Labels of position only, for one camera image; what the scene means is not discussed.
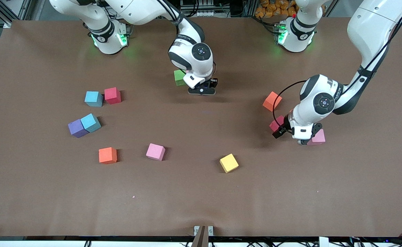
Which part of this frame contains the red foam cube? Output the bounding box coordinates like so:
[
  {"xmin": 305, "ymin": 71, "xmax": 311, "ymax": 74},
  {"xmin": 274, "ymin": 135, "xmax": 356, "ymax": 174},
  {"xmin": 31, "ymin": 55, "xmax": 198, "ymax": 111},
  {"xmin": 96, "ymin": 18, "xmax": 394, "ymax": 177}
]
[
  {"xmin": 269, "ymin": 116, "xmax": 285, "ymax": 132},
  {"xmin": 104, "ymin": 87, "xmax": 122, "ymax": 105}
]

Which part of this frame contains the green foam cube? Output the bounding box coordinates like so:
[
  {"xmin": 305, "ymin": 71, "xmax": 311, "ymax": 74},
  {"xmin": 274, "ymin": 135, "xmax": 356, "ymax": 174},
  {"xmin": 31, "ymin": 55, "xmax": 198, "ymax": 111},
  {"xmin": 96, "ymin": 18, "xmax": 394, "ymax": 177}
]
[{"xmin": 174, "ymin": 70, "xmax": 188, "ymax": 86}]

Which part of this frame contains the pink foam cube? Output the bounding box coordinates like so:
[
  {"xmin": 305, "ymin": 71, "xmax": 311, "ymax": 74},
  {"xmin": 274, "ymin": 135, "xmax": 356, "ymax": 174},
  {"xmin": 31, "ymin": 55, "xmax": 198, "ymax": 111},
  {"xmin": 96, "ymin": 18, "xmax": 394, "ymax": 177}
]
[
  {"xmin": 307, "ymin": 129, "xmax": 326, "ymax": 145},
  {"xmin": 146, "ymin": 143, "xmax": 166, "ymax": 162}
]

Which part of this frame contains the orange foam cube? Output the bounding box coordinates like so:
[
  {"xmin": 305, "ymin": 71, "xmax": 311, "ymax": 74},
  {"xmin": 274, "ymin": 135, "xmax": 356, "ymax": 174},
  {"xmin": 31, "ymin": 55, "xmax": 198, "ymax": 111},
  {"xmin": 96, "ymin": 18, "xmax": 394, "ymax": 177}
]
[
  {"xmin": 98, "ymin": 147, "xmax": 118, "ymax": 164},
  {"xmin": 262, "ymin": 91, "xmax": 283, "ymax": 112}
]

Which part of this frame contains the yellow foam cube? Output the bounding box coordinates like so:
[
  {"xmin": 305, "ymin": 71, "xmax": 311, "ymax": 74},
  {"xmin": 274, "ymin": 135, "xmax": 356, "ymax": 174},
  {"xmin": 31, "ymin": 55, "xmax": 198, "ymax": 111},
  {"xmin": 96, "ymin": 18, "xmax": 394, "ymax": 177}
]
[{"xmin": 220, "ymin": 153, "xmax": 239, "ymax": 174}]

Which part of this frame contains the white electronics box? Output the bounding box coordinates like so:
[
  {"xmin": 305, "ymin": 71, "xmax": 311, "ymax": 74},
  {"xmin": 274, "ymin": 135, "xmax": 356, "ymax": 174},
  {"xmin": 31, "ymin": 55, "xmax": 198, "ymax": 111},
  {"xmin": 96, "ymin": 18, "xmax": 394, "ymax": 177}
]
[{"xmin": 181, "ymin": 0, "xmax": 222, "ymax": 17}]

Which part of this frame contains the bag of oranges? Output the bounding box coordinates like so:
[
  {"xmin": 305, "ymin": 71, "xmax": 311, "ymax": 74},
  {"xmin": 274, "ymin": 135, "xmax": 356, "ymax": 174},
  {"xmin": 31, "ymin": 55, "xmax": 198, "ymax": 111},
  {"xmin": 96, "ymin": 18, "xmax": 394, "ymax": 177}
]
[{"xmin": 255, "ymin": 0, "xmax": 299, "ymax": 18}]

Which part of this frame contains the blue foam cube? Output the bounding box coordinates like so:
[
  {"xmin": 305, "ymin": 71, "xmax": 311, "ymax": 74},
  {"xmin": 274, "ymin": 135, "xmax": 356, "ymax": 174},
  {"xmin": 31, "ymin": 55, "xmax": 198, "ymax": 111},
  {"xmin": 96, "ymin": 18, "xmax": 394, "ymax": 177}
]
[
  {"xmin": 84, "ymin": 91, "xmax": 104, "ymax": 107},
  {"xmin": 80, "ymin": 113, "xmax": 102, "ymax": 133}
]

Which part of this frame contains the purple foam cube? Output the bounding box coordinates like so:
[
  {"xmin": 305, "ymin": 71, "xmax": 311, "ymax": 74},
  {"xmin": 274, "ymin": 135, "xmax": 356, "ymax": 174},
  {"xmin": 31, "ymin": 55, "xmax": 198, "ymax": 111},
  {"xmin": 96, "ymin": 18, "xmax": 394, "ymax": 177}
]
[{"xmin": 68, "ymin": 119, "xmax": 89, "ymax": 138}]

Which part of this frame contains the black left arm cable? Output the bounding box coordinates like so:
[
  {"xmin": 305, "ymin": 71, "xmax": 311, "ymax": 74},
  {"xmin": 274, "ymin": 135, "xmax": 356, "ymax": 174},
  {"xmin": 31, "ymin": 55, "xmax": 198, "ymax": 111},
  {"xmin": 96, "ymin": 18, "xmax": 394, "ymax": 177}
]
[{"xmin": 272, "ymin": 0, "xmax": 402, "ymax": 132}]

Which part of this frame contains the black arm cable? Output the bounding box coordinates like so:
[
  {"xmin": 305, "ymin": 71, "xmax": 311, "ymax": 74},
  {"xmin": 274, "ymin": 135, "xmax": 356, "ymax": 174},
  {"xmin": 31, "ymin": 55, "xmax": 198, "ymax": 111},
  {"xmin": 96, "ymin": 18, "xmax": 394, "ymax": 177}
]
[
  {"xmin": 156, "ymin": 0, "xmax": 218, "ymax": 78},
  {"xmin": 272, "ymin": 0, "xmax": 402, "ymax": 132}
]

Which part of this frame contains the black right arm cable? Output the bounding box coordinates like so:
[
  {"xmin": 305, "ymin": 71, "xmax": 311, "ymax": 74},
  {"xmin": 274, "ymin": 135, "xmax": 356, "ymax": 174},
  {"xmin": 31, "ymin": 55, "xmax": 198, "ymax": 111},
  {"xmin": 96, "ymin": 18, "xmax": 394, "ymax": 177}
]
[{"xmin": 156, "ymin": 0, "xmax": 218, "ymax": 78}]

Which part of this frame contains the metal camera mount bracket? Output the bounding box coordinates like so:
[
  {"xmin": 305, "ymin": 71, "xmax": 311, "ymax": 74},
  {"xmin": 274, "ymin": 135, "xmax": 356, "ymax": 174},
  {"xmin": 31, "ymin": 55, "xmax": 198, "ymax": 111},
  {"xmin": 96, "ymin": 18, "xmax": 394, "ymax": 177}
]
[{"xmin": 191, "ymin": 225, "xmax": 214, "ymax": 247}]

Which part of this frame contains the aluminium frame profile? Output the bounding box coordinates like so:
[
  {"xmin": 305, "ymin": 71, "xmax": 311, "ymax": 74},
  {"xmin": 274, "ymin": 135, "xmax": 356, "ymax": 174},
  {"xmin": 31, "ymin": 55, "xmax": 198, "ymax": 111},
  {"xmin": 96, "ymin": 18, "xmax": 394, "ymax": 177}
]
[{"xmin": 0, "ymin": 0, "xmax": 33, "ymax": 28}]

